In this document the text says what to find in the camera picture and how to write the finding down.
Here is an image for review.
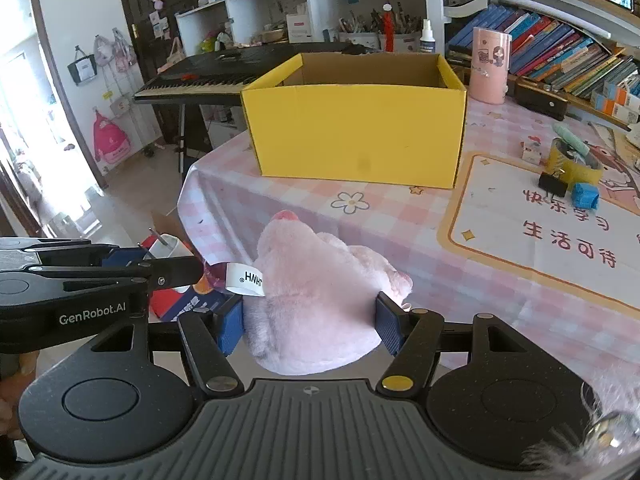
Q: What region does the black electronic keyboard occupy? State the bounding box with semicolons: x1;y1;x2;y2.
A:
132;41;371;107

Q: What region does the dark wooden door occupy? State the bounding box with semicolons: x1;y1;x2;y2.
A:
114;0;201;81

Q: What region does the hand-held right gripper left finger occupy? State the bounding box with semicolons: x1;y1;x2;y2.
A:
90;294;247;397

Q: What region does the pink white tote bag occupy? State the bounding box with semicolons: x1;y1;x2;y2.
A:
157;37;183;75

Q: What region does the row of colourful books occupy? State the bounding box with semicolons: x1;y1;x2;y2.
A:
446;2;640;111

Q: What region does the pink checkered desktop tablecloth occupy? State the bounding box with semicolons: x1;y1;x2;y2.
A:
178;95;640;441

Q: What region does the blue crumpled wrapper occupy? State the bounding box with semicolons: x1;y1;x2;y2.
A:
571;182;600;209

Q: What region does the red blue cardboard box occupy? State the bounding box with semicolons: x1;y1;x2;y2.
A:
142;235;243;322

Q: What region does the bright pink backpack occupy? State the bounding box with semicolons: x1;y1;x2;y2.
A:
92;107;132;163

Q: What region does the black binder clip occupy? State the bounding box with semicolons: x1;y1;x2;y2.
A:
538;171;569;197

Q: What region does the white box red label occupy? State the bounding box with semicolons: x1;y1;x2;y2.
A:
286;12;313;43

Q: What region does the white cubby shelf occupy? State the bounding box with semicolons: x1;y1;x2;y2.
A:
174;0;446;58

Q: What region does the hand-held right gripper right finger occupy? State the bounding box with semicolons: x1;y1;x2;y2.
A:
375;291;541;397

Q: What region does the pink plastic bag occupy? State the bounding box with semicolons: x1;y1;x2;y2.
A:
202;262;228;293

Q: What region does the person's left hand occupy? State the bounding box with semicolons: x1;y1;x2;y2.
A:
0;351;41;438

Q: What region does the white dark tote bag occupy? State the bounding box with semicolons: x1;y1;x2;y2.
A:
67;46;97;86

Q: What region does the blue orange white box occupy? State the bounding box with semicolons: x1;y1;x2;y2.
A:
602;80;640;111
591;92;631;121

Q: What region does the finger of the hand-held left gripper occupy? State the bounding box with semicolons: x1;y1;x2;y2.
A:
115;256;205;292
40;243;151;268

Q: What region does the small white red box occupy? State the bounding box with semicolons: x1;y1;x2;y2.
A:
521;137;543;165

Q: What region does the black keyboard stand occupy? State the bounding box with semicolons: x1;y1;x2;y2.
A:
176;104;189;176

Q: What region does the yellow tape roll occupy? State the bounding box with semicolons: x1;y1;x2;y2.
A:
545;137;603;196

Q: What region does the pen holder with pens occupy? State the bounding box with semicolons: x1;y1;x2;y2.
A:
339;2;422;36

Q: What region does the pink plush toy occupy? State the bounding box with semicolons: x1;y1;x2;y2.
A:
225;210;415;376

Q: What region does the pink cartoon cylinder container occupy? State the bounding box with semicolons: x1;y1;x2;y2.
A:
469;26;512;104

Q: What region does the white pen holder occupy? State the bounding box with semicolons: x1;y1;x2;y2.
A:
339;31;422;54

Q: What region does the dark wooden box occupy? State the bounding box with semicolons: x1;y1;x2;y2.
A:
514;80;569;121

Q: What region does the white lamp bar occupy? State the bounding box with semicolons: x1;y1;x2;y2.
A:
500;0;613;38

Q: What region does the pale green tube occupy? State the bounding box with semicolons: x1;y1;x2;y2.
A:
552;124;593;157

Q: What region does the yellow cardboard box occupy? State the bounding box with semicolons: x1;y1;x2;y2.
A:
241;52;468;190

